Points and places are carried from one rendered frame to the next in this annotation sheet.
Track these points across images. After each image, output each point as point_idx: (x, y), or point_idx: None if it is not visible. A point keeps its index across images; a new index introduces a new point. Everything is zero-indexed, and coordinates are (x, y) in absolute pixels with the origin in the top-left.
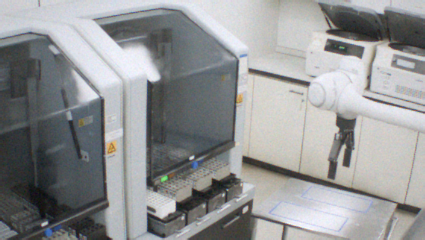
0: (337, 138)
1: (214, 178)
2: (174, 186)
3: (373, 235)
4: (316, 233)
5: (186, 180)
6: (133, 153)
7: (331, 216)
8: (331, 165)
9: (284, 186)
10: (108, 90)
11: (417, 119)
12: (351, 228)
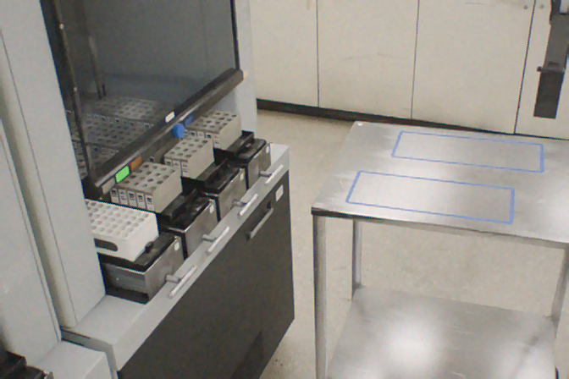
0: (565, 8)
1: (217, 148)
2: (146, 181)
3: None
4: (462, 233)
5: (164, 162)
6: (36, 133)
7: (475, 190)
8: (549, 84)
9: (350, 140)
10: None
11: None
12: (536, 213)
